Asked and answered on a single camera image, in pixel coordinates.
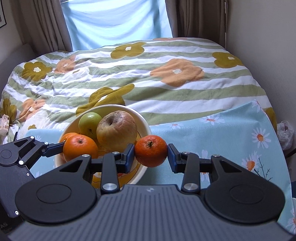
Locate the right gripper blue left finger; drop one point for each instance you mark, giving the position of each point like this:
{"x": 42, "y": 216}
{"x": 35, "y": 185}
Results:
{"x": 112, "y": 164}

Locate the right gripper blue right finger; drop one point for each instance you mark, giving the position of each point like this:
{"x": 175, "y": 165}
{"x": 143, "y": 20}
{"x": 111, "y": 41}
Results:
{"x": 187, "y": 163}

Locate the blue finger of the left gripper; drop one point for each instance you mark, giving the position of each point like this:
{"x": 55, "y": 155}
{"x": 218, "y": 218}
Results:
{"x": 52, "y": 149}

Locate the large orange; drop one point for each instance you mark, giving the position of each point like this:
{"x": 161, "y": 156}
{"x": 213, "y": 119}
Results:
{"x": 78, "y": 145}

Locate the large yellowish apple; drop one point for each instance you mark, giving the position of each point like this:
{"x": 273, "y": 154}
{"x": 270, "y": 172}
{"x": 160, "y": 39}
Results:
{"x": 116, "y": 130}

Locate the small tangerine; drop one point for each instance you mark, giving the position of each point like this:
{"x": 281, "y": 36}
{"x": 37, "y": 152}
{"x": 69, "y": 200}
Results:
{"x": 151, "y": 151}

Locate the green apple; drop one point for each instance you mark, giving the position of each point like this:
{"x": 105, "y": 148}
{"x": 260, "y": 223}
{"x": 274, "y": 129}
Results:
{"x": 88, "y": 124}

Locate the small tissue packet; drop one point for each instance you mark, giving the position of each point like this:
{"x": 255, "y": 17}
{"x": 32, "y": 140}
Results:
{"x": 4, "y": 125}

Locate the cream ceramic bowl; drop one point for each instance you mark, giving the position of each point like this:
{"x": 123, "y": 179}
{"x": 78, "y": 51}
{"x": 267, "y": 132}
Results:
{"x": 138, "y": 129}

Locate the blue daisy tablecloth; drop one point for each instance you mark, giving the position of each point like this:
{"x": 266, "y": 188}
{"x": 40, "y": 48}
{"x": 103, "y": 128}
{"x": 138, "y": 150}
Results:
{"x": 230, "y": 133}

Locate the floral striped duvet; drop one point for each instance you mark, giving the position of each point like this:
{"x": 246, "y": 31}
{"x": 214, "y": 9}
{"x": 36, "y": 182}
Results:
{"x": 165, "y": 80}

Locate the grey bed headboard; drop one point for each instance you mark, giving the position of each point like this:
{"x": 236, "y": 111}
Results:
{"x": 22, "y": 54}

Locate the white plastic bag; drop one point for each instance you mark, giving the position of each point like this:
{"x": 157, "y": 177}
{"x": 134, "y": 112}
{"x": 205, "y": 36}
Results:
{"x": 285, "y": 133}

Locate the brown curtain left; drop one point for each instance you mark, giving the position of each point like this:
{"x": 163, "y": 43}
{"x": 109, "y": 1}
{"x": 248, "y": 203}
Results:
{"x": 42, "y": 25}

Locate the brown curtain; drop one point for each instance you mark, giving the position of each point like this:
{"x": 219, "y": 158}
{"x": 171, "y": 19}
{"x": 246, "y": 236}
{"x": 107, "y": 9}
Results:
{"x": 42, "y": 25}
{"x": 198, "y": 18}

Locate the light blue window cloth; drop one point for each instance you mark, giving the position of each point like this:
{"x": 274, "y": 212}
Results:
{"x": 93, "y": 24}

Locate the brown curtain right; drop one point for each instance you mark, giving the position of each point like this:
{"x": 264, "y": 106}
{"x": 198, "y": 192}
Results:
{"x": 198, "y": 18}

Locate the framed picture on wall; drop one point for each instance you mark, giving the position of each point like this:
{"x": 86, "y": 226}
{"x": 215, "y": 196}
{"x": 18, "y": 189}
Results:
{"x": 2, "y": 17}

